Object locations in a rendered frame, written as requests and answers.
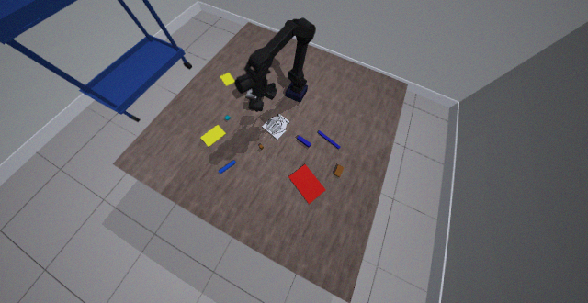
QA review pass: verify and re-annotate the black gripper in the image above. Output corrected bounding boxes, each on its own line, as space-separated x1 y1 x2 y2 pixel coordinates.
249 85 266 112

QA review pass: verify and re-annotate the red flat rectangular plate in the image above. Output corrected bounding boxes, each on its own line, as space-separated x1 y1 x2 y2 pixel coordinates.
289 164 325 204

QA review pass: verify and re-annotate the yellow flat square plate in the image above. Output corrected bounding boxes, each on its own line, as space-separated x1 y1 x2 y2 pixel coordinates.
200 125 226 147

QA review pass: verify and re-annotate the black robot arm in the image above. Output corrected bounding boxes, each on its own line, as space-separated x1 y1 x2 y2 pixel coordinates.
234 17 316 100

